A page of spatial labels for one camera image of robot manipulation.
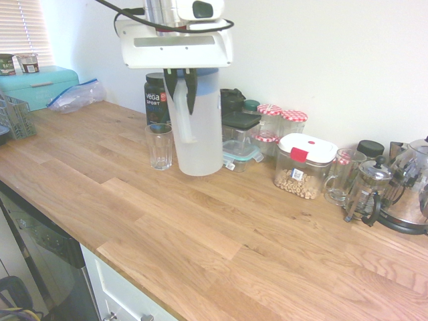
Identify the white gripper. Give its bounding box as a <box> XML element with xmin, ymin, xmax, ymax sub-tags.
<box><xmin>115</xmin><ymin>18</ymin><xmax>234</xmax><ymax>116</ymax></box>

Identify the translucent pitcher blue lid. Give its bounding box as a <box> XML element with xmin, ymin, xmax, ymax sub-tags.
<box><xmin>163</xmin><ymin>68</ymin><xmax>223</xmax><ymax>177</ymax></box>

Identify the black Vega protein tub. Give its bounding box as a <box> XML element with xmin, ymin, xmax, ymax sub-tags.
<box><xmin>143</xmin><ymin>72</ymin><xmax>173</xmax><ymax>126</ymax></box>

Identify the black shaker bottle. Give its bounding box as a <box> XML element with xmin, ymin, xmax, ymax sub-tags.
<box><xmin>219</xmin><ymin>88</ymin><xmax>247</xmax><ymax>118</ymax></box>

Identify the clear drinking glass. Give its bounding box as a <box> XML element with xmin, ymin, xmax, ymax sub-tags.
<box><xmin>144</xmin><ymin>122</ymin><xmax>174</xmax><ymax>171</ymax></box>

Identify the square container dark lid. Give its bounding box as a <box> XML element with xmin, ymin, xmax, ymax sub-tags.
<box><xmin>221</xmin><ymin>111</ymin><xmax>261</xmax><ymax>148</ymax></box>

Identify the jar with green lid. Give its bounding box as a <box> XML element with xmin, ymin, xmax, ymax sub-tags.
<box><xmin>242</xmin><ymin>99</ymin><xmax>261</xmax><ymax>116</ymax></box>

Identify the glass food container teal lid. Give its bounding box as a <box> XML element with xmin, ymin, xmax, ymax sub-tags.
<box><xmin>221</xmin><ymin>138</ymin><xmax>262</xmax><ymax>173</ymax></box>

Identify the clear zip bag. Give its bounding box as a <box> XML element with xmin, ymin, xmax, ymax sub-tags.
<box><xmin>45</xmin><ymin>78</ymin><xmax>107</xmax><ymax>115</ymax></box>

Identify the cereal container white lid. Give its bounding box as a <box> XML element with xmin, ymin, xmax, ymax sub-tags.
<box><xmin>274</xmin><ymin>132</ymin><xmax>339</xmax><ymax>201</ymax></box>

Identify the teal bread box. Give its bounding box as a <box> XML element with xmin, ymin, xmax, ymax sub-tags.
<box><xmin>0</xmin><ymin>66</ymin><xmax>81</xmax><ymax>111</ymax></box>

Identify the dark yogurt cup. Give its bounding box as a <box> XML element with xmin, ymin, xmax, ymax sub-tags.
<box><xmin>15</xmin><ymin>52</ymin><xmax>40</xmax><ymax>74</ymax></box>

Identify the grey dish rack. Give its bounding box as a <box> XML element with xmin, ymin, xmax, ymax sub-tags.
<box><xmin>0</xmin><ymin>90</ymin><xmax>37</xmax><ymax>140</ymax></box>

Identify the white window blind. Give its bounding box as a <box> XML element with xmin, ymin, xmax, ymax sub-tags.
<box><xmin>0</xmin><ymin>0</ymin><xmax>54</xmax><ymax>68</ymax></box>

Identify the green oat cup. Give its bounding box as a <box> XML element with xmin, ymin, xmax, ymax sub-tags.
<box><xmin>0</xmin><ymin>53</ymin><xmax>17</xmax><ymax>76</ymax></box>

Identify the clear glass mug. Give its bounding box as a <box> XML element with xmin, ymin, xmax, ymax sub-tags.
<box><xmin>323</xmin><ymin>148</ymin><xmax>368</xmax><ymax>207</ymax></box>

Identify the jar with black lid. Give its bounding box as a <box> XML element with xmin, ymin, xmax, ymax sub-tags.
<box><xmin>356</xmin><ymin>139</ymin><xmax>385</xmax><ymax>161</ymax></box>

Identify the glass French press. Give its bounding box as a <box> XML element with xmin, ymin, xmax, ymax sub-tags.
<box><xmin>343</xmin><ymin>155</ymin><xmax>407</xmax><ymax>227</ymax></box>

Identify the white cabinet drawer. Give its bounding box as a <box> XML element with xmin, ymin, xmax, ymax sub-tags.
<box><xmin>80</xmin><ymin>243</ymin><xmax>181</xmax><ymax>321</ymax></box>

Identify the black steel dishwasher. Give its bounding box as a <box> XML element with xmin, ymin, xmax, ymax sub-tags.
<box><xmin>0</xmin><ymin>182</ymin><xmax>101</xmax><ymax>321</ymax></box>

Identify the steel and glass kettle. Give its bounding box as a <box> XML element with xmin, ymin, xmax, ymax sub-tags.
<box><xmin>374</xmin><ymin>135</ymin><xmax>428</xmax><ymax>237</ymax></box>

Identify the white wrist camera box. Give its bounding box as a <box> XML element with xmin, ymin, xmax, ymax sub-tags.
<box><xmin>175</xmin><ymin>0</ymin><xmax>228</xmax><ymax>31</ymax></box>

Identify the metal drawer handle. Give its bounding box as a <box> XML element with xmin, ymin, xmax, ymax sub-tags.
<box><xmin>106</xmin><ymin>310</ymin><xmax>154</xmax><ymax>321</ymax></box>

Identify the black and yellow cable bundle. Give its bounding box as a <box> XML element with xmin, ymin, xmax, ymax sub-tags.
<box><xmin>0</xmin><ymin>276</ymin><xmax>44</xmax><ymax>321</ymax></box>

